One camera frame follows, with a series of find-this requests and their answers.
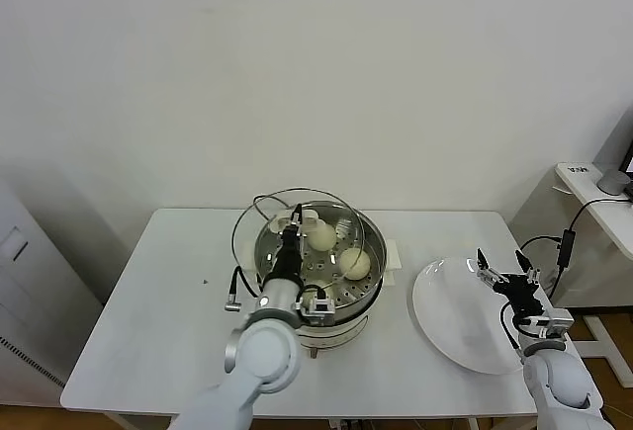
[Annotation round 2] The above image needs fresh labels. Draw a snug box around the white electric cooker base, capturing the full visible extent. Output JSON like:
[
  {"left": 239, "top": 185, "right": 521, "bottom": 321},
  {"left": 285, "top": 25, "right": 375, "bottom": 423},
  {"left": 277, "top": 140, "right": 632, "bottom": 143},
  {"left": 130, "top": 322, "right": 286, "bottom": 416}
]
[{"left": 240, "top": 266, "right": 397, "bottom": 360}]

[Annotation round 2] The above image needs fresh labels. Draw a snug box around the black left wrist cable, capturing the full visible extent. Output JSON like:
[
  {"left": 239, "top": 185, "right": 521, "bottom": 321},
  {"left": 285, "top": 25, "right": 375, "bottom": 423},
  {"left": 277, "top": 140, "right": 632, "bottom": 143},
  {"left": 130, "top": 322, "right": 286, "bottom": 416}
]
[{"left": 225, "top": 266, "right": 263, "bottom": 312}]

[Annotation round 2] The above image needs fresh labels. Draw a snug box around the grey cylinder speaker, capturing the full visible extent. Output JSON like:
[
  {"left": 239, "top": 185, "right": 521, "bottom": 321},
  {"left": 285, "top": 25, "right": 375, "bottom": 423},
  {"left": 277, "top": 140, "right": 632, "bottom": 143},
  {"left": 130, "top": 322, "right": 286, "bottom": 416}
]
[{"left": 595, "top": 169, "right": 625, "bottom": 197}]

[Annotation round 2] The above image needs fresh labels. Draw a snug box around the glass lid with white handle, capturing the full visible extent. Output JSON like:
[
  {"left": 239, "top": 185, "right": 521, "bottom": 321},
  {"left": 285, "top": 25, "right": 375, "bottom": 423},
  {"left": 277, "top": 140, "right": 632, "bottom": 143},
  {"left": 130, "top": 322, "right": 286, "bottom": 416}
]
[{"left": 230, "top": 186, "right": 366, "bottom": 298}]

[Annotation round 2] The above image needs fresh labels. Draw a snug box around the white floor-standing cabinet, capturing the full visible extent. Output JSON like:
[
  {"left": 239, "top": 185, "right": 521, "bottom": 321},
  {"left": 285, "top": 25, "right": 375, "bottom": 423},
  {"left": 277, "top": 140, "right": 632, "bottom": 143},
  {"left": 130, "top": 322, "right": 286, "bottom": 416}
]
[{"left": 0, "top": 172, "right": 108, "bottom": 396}]

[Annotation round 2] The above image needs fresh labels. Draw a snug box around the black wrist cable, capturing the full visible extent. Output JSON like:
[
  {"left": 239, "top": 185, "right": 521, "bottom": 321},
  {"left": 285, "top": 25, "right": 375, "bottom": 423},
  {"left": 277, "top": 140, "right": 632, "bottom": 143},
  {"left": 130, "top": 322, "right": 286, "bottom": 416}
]
[
  {"left": 498, "top": 301, "right": 525, "bottom": 352},
  {"left": 225, "top": 266, "right": 263, "bottom": 312}
]

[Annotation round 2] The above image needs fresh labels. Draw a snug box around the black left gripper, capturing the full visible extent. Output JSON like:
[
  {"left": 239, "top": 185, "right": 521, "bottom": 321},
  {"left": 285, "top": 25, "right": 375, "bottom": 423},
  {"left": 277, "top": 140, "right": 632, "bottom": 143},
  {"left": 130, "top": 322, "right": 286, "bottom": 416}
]
[{"left": 268, "top": 203, "right": 305, "bottom": 279}]

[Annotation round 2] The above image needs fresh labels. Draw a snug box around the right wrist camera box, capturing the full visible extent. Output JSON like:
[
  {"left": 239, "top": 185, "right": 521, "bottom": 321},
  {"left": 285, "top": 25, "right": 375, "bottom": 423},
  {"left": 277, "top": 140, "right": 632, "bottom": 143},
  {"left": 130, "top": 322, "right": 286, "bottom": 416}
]
[{"left": 528, "top": 308, "right": 575, "bottom": 340}]

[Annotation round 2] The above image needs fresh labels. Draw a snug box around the thin black adapter cable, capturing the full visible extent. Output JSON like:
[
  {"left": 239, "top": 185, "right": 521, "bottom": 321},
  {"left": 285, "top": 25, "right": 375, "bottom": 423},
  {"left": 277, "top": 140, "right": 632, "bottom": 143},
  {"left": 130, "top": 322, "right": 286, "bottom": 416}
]
[
  {"left": 567, "top": 196, "right": 633, "bottom": 233},
  {"left": 519, "top": 235, "right": 563, "bottom": 252},
  {"left": 547, "top": 266, "right": 568, "bottom": 298}
]

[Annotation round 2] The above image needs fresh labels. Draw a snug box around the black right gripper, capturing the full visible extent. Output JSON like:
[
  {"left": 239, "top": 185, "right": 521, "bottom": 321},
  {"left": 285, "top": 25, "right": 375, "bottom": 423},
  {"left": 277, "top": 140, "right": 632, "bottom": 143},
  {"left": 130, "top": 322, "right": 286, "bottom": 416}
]
[{"left": 476, "top": 246, "right": 551, "bottom": 323}]

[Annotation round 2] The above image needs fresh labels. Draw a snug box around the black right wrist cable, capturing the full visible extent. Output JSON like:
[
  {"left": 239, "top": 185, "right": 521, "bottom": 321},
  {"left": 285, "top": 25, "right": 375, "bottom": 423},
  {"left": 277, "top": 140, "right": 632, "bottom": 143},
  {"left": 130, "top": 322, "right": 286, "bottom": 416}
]
[{"left": 498, "top": 301, "right": 525, "bottom": 352}]

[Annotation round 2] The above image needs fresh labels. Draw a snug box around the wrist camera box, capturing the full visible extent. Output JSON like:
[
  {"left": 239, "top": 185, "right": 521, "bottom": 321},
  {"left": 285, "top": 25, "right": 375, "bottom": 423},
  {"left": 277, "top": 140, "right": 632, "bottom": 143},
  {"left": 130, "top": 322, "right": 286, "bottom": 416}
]
[
  {"left": 528, "top": 308, "right": 575, "bottom": 340},
  {"left": 301, "top": 296, "right": 336, "bottom": 326}
]

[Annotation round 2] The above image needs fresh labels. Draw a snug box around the steel perforated steamer basket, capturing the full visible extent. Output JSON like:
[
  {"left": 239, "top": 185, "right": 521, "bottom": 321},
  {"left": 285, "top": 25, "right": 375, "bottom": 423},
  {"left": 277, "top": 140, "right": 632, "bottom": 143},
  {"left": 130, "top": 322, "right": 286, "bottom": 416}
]
[{"left": 238, "top": 200, "right": 400, "bottom": 316}]

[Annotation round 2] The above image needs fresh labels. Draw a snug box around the white round plate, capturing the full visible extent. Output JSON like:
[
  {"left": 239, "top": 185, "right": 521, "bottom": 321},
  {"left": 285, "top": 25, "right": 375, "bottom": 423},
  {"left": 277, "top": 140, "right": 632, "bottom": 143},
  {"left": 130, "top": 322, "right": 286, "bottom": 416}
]
[{"left": 406, "top": 256, "right": 525, "bottom": 376}]

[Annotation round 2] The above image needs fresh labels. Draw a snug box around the black inline cable adapter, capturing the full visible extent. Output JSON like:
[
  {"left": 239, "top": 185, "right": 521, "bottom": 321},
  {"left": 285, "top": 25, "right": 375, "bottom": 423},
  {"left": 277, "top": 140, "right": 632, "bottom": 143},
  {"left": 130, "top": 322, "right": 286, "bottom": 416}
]
[{"left": 557, "top": 230, "right": 576, "bottom": 269}]

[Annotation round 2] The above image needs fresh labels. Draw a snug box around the black cooker power cord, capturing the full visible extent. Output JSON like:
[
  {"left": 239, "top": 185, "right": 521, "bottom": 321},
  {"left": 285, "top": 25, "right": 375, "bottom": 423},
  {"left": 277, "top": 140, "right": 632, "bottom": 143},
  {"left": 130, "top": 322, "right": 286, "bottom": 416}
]
[{"left": 250, "top": 194, "right": 291, "bottom": 223}]

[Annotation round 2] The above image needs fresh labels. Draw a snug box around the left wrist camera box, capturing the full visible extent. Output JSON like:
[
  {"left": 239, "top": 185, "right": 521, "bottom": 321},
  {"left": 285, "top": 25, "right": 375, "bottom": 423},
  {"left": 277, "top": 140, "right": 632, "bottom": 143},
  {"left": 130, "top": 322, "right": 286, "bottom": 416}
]
[{"left": 301, "top": 296, "right": 336, "bottom": 326}]

